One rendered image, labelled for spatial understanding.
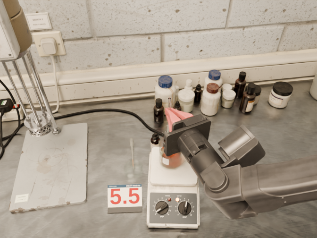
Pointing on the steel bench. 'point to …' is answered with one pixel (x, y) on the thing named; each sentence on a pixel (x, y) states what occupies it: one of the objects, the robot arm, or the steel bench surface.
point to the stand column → (42, 91)
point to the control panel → (173, 208)
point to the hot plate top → (158, 180)
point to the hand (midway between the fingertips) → (168, 111)
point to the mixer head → (13, 31)
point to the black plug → (5, 105)
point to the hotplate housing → (171, 192)
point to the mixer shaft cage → (38, 125)
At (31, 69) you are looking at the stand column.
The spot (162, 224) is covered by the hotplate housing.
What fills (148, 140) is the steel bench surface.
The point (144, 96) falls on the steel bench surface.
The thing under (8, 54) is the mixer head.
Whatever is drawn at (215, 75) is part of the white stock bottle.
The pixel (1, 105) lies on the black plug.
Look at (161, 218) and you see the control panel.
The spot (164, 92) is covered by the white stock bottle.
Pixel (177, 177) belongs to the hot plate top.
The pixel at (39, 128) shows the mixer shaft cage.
